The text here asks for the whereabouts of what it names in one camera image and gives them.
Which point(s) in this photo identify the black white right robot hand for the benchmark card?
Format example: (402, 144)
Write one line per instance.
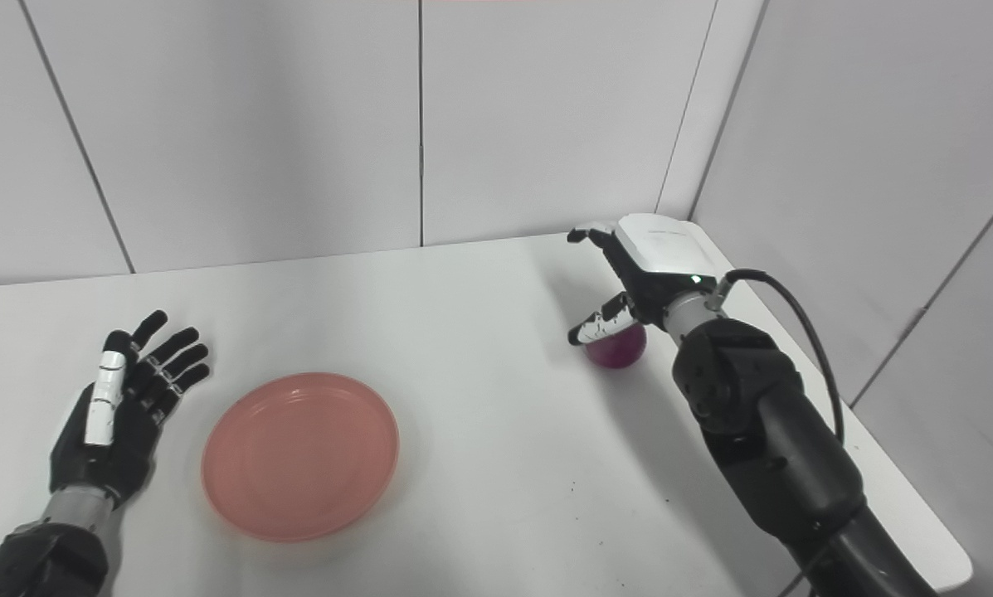
(662, 249)

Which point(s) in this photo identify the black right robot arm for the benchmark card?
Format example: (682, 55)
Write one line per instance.
(761, 431)

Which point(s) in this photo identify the purple red onion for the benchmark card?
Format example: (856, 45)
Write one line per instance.
(620, 348)

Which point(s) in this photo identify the white wall corner post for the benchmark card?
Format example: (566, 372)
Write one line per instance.
(708, 108)

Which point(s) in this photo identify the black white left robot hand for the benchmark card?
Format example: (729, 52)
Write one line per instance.
(106, 414)

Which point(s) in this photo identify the pink round plate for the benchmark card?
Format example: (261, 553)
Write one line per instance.
(301, 456)

